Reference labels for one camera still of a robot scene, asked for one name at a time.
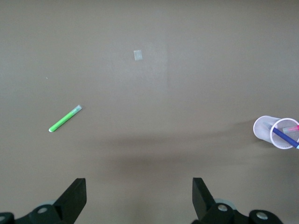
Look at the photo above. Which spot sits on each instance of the purple highlighter pen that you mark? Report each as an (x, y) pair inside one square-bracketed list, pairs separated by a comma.
[(284, 136)]

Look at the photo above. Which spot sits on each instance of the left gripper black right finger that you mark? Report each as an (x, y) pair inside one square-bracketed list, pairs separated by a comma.
[(205, 205)]

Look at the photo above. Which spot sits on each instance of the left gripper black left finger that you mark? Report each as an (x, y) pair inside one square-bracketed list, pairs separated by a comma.
[(70, 200)]

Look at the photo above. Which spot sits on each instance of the pink highlighter pen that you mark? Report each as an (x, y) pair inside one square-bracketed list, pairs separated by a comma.
[(293, 128)]

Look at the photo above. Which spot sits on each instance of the green highlighter pen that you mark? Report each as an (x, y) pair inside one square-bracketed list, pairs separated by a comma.
[(63, 120)]

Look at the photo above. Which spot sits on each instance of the small clear tape piece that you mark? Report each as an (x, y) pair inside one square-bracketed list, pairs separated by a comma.
[(138, 55)]

